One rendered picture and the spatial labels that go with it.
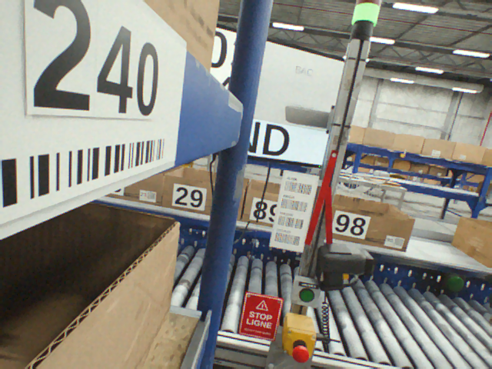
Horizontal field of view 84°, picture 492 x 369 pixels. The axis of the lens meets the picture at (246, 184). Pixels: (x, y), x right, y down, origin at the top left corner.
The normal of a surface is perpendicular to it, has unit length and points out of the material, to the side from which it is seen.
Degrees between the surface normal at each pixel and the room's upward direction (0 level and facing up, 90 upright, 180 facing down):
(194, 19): 91
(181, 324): 0
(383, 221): 90
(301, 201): 90
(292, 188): 90
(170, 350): 0
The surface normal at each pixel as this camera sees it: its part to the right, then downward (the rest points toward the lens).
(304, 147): 0.27, 0.17
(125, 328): 0.98, 0.18
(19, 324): 0.16, -0.97
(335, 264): -0.08, 0.18
